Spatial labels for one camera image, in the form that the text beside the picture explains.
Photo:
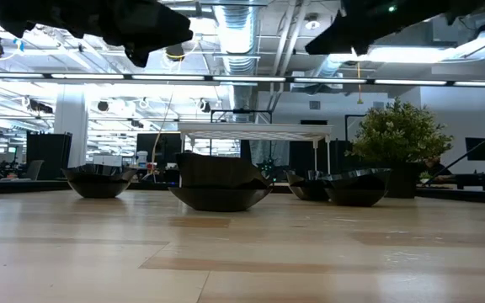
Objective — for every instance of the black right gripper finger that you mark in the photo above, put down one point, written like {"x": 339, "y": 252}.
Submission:
{"x": 339, "y": 40}

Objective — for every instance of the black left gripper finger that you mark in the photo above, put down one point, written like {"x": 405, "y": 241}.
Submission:
{"x": 166, "y": 29}

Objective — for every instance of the small black square plate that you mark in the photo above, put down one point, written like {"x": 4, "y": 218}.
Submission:
{"x": 314, "y": 122}

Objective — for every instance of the black cup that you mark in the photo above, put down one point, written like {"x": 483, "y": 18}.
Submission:
{"x": 358, "y": 179}

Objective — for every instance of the black ridged mini plate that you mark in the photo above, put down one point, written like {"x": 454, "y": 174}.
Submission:
{"x": 303, "y": 190}

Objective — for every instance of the black rounded square plate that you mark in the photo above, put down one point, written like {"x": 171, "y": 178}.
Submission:
{"x": 99, "y": 189}

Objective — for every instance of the black monitor on arm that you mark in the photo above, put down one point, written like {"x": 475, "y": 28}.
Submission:
{"x": 478, "y": 149}

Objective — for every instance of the white ceiling smoke detector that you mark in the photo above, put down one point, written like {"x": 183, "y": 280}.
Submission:
{"x": 312, "y": 24}

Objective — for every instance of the long ceiling light bar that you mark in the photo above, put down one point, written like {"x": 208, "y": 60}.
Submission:
{"x": 246, "y": 78}

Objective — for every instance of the white building column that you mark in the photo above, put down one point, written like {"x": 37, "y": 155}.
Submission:
{"x": 70, "y": 126}

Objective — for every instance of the artificial green potted plant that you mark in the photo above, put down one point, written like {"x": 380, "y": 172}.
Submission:
{"x": 398, "y": 139}

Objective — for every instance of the dark background monitor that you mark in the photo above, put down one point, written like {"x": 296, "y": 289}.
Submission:
{"x": 158, "y": 147}

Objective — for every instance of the white lattice shelf rack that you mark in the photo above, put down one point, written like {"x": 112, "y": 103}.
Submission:
{"x": 255, "y": 131}

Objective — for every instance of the black partition panel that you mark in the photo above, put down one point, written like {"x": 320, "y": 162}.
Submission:
{"x": 301, "y": 160}

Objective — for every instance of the white background container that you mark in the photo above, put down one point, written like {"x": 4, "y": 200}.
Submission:
{"x": 142, "y": 159}

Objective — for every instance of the black background cabinet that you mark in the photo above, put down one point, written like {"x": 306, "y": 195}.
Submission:
{"x": 49, "y": 155}

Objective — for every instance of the white background cabinet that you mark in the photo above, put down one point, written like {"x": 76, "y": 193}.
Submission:
{"x": 107, "y": 166}

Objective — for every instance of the grey office chair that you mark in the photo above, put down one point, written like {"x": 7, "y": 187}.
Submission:
{"x": 34, "y": 168}

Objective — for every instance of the black background desk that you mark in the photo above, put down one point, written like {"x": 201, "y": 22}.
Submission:
{"x": 478, "y": 179}

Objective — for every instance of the grey wall vent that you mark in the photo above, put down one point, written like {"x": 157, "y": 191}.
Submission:
{"x": 314, "y": 105}
{"x": 378, "y": 104}

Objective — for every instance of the silver ceiling air duct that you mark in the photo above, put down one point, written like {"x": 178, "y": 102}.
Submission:
{"x": 237, "y": 33}

